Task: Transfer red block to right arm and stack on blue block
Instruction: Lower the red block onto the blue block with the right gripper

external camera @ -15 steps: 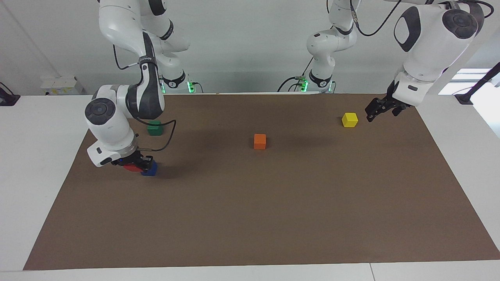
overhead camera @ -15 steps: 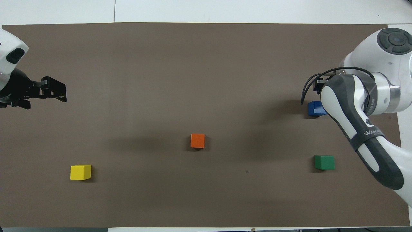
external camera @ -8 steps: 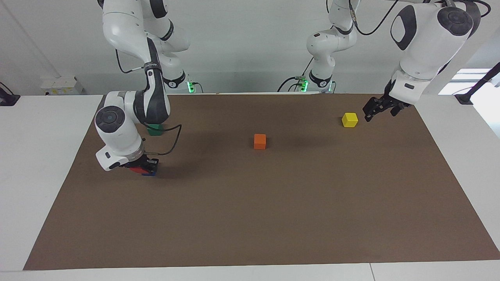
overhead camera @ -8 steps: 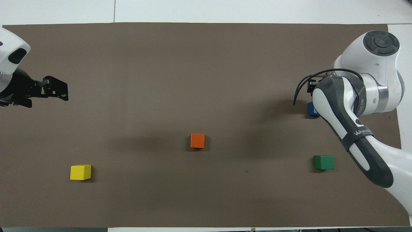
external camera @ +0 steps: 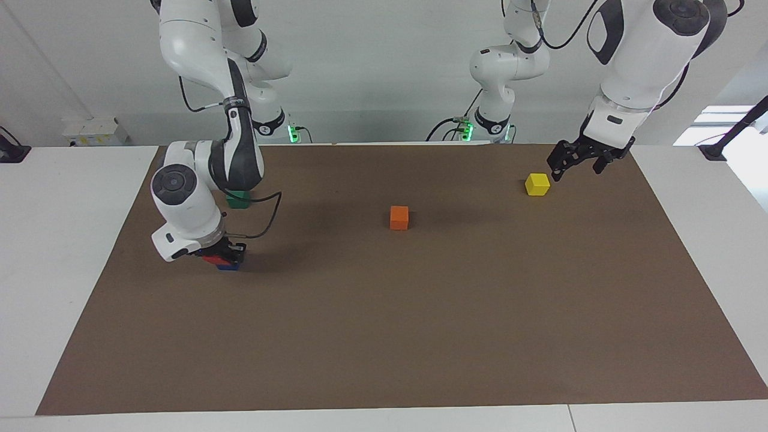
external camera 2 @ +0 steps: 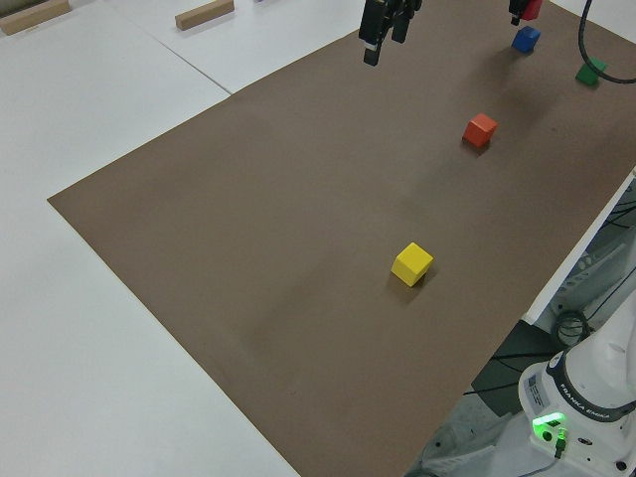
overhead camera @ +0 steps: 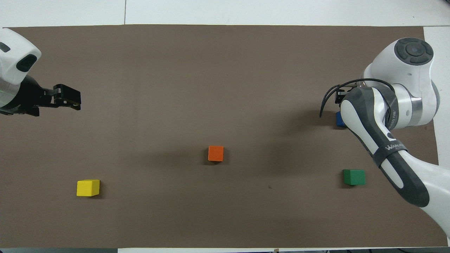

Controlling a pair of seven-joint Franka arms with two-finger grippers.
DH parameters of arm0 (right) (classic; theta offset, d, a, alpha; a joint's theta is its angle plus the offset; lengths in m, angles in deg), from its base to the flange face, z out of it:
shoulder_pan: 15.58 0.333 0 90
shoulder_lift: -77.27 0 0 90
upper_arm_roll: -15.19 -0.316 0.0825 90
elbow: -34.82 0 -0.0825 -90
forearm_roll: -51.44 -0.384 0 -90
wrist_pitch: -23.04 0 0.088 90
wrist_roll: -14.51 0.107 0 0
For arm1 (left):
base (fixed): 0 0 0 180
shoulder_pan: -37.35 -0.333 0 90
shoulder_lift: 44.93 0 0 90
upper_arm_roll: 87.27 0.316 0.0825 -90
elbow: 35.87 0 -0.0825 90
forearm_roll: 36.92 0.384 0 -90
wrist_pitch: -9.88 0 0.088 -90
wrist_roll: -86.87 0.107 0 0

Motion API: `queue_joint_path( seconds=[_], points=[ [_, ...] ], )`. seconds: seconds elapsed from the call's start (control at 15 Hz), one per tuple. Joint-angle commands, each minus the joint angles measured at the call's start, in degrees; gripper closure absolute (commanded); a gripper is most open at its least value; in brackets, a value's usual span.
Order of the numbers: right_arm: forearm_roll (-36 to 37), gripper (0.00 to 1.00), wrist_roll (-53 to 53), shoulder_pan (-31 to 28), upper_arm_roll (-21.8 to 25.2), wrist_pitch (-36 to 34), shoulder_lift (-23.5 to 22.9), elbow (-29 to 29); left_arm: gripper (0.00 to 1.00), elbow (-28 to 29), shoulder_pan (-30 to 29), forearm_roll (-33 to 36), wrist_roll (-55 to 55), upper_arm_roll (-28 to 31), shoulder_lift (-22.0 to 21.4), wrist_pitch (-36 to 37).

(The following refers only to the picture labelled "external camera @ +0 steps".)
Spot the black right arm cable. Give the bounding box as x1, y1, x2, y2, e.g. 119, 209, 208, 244
178, 75, 283, 240

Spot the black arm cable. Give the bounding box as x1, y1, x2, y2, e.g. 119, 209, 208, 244
528, 0, 601, 50
178, 75, 283, 240

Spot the brown table mat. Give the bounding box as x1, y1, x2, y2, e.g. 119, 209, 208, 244
35, 143, 768, 416

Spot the black slanted stand pole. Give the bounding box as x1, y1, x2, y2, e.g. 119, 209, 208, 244
699, 95, 768, 161

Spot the white wall socket box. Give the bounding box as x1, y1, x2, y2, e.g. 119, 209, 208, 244
62, 117, 128, 147

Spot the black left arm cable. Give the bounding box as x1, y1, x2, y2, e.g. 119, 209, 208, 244
528, 0, 601, 50

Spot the black desk clamp mount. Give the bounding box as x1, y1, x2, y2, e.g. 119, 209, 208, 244
0, 126, 32, 164

